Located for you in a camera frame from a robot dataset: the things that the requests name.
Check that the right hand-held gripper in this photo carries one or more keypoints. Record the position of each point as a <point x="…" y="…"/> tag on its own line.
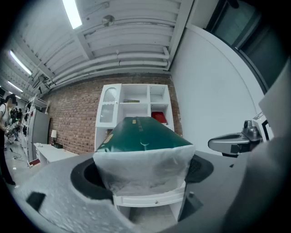
<point x="272" y="109"/>

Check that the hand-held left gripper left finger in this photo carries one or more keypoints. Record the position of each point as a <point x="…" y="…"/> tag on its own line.
<point x="56" y="204"/>

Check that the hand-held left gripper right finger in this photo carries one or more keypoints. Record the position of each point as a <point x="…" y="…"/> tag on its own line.
<point x="227" y="193"/>

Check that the green and white tissues pack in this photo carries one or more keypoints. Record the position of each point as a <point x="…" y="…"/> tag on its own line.
<point x="145" y="159"/>

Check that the white shelf cabinet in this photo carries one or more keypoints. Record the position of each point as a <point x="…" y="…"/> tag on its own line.
<point x="134" y="109"/>

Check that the red and white flat box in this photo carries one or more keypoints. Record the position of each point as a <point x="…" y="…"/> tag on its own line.
<point x="34" y="163"/>

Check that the white low table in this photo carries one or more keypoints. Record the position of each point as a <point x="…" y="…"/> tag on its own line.
<point x="53" y="153"/>

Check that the small black box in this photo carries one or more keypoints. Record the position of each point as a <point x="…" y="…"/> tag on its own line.
<point x="57" y="145"/>

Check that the white shade table lamp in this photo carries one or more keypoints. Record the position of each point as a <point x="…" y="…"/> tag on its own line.
<point x="53" y="134"/>

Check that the grey tall cabinet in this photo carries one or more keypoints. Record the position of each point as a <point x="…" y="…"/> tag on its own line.
<point x="41" y="134"/>

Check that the white open rack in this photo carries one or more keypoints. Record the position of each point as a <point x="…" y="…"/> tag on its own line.
<point x="26" y="127"/>

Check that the flat olive book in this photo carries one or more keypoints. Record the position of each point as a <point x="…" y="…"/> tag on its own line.
<point x="131" y="100"/>

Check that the dark framed window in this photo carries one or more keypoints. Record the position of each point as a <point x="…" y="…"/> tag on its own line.
<point x="257" y="38"/>

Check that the long ceiling light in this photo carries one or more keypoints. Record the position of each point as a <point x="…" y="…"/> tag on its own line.
<point x="15" y="86"/>
<point x="20" y="62"/>
<point x="72" y="12"/>

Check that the white ceiling pipes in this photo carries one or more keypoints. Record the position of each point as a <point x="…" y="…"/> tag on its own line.
<point x="127" y="60"/>

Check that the round ceiling detector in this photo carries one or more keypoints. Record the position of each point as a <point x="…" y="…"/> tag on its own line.
<point x="108" y="20"/>

